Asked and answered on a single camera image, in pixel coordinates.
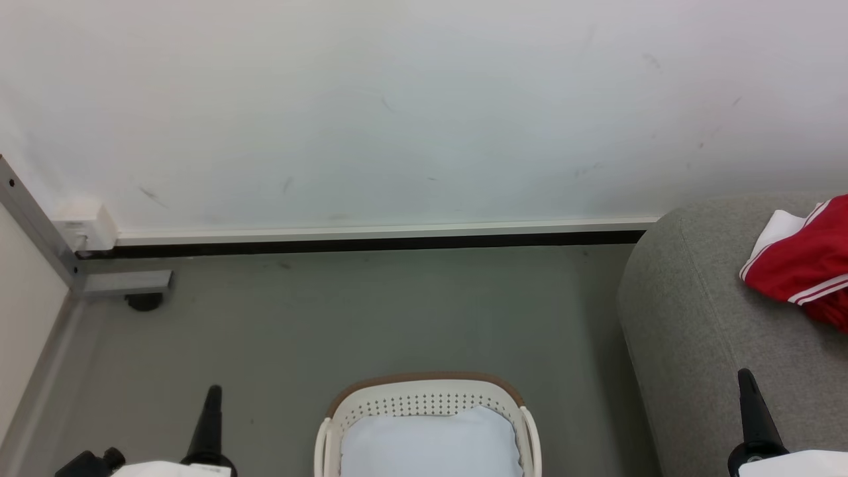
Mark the grey metal frame bar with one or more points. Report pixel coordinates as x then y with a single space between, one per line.
33 222

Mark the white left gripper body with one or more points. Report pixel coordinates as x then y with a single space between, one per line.
172 470

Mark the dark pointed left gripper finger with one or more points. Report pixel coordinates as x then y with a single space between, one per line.
209 430

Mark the cream perforated laundry basket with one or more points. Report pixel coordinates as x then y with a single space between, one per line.
424 397

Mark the white cloth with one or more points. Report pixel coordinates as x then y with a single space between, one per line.
430 444

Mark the red and white jacket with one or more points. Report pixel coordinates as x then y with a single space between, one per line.
805 265

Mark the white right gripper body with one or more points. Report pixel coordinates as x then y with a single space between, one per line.
801 466

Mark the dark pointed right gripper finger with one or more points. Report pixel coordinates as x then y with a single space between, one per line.
755 417

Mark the beige partition panel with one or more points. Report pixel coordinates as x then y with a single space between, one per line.
23 318

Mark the white plastic wall box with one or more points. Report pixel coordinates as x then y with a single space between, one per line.
96 226

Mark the black block with round knob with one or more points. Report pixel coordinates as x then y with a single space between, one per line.
89 466

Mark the black round frame foot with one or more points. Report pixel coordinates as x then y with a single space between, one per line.
144 303

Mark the grey fabric sofa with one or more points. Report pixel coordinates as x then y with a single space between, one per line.
715 318

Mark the black baseboard strip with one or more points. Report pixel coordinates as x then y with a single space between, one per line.
371 244

